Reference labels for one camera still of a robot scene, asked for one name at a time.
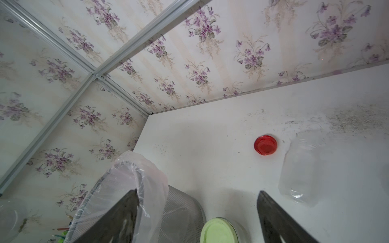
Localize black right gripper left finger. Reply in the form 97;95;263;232
75;189;140;243

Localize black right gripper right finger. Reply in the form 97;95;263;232
257;190;318;243

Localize clear plastic jar of beans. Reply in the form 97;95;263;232
278;131;324;207

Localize red jar lid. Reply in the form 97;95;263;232
254;135;278;156

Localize clear jar with beans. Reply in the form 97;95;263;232
1;199;27;243

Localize mesh bin with pink bag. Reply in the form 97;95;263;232
65;151;206;243

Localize coloured pens in cup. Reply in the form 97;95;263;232
52;227;69;243

